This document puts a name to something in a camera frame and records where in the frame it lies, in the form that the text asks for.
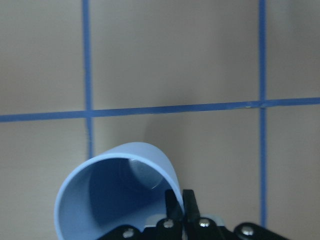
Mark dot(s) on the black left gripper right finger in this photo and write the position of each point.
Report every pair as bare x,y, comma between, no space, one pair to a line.
191,210

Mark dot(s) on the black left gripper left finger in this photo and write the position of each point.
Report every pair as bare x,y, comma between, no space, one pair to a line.
173,207

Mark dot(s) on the blue plastic cup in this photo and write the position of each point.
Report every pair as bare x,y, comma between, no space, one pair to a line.
125,185

